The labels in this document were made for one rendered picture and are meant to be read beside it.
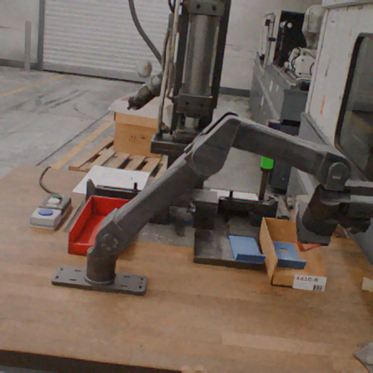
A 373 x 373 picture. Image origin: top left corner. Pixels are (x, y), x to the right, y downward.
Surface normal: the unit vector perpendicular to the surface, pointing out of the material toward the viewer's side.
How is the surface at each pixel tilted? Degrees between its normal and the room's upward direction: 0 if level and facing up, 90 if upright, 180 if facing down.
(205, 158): 90
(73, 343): 0
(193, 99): 90
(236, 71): 90
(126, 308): 0
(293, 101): 90
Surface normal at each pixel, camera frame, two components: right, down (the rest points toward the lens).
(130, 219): 0.11, 0.16
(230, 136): -0.01, 0.34
